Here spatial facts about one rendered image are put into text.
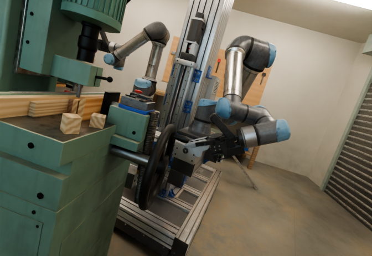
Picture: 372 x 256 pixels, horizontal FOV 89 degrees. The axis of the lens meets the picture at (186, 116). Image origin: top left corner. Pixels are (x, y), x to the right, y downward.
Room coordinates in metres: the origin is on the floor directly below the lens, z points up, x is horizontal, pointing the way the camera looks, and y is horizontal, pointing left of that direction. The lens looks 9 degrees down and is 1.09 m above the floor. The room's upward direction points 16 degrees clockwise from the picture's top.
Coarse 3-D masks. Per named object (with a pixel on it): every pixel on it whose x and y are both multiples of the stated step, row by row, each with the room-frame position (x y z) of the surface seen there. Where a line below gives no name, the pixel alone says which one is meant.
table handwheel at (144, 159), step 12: (168, 132) 0.56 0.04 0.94; (156, 144) 0.51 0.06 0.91; (168, 144) 0.72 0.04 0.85; (120, 156) 0.61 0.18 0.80; (132, 156) 0.60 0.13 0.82; (144, 156) 0.61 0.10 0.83; (156, 156) 0.49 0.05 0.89; (168, 156) 0.72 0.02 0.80; (156, 168) 0.58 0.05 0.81; (144, 180) 0.47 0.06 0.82; (156, 180) 0.58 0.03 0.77; (144, 192) 0.47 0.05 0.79; (156, 192) 0.64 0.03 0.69; (144, 204) 0.49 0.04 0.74
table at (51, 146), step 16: (0, 128) 0.40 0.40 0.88; (16, 128) 0.40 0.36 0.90; (32, 128) 0.41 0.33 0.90; (48, 128) 0.44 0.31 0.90; (80, 128) 0.50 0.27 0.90; (96, 128) 0.53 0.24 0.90; (112, 128) 0.59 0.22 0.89; (0, 144) 0.40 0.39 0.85; (16, 144) 0.40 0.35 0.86; (32, 144) 0.39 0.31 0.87; (48, 144) 0.39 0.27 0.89; (64, 144) 0.39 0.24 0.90; (80, 144) 0.45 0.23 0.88; (96, 144) 0.52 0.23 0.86; (128, 144) 0.59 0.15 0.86; (48, 160) 0.39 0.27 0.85; (64, 160) 0.40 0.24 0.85
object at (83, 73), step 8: (56, 56) 0.62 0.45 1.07; (56, 64) 0.62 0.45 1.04; (64, 64) 0.61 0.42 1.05; (72, 64) 0.61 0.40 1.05; (80, 64) 0.61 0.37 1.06; (88, 64) 0.61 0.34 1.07; (56, 72) 0.62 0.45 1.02; (64, 72) 0.61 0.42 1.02; (72, 72) 0.61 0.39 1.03; (80, 72) 0.61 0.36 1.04; (88, 72) 0.60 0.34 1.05; (96, 72) 0.64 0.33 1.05; (72, 80) 0.61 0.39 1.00; (80, 80) 0.61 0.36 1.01; (88, 80) 0.61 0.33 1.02; (96, 80) 0.65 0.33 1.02
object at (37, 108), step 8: (32, 104) 0.48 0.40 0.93; (40, 104) 0.49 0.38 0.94; (48, 104) 0.52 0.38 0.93; (56, 104) 0.55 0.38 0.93; (64, 104) 0.58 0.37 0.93; (32, 112) 0.48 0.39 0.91; (40, 112) 0.50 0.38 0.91; (48, 112) 0.52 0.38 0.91; (56, 112) 0.55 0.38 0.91; (64, 112) 0.58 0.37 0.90
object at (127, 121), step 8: (112, 112) 0.62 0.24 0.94; (120, 112) 0.61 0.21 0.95; (128, 112) 0.61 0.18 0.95; (136, 112) 0.62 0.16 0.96; (112, 120) 0.62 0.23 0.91; (120, 120) 0.61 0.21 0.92; (128, 120) 0.61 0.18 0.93; (136, 120) 0.61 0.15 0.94; (144, 120) 0.61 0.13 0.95; (120, 128) 0.61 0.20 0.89; (128, 128) 0.61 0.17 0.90; (136, 128) 0.61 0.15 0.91; (144, 128) 0.61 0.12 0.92; (128, 136) 0.61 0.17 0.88; (136, 136) 0.61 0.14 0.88; (144, 136) 0.63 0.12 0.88
